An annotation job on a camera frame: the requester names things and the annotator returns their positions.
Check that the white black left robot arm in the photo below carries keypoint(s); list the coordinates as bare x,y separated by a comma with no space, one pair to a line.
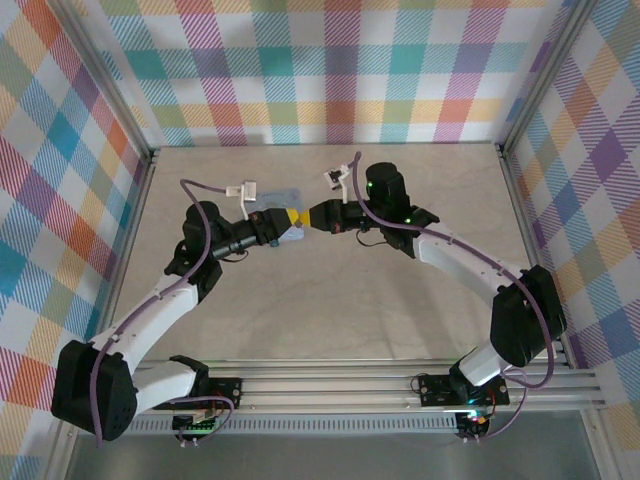
150,320

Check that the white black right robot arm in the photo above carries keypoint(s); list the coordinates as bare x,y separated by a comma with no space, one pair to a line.
450,255

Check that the left circuit board green lights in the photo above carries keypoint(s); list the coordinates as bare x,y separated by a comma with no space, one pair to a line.
195,424

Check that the circuit board green lights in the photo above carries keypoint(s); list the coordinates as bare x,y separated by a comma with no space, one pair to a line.
195,424
472,421

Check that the grey metal sheet panel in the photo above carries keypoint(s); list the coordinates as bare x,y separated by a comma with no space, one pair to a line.
325,457

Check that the right circuit board green lights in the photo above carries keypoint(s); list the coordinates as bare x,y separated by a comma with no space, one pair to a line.
472,421

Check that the aluminium side frame rail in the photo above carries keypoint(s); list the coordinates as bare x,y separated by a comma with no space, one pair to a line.
136,225
520,220

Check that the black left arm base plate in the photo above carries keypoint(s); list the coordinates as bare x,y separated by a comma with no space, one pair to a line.
227,392

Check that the aluminium mounting rail beam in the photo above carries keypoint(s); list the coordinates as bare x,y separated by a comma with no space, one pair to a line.
325,390

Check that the aluminium frame post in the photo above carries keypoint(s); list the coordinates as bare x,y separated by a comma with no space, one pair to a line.
544,75
107,75

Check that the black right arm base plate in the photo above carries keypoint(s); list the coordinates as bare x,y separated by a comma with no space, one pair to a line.
435,390

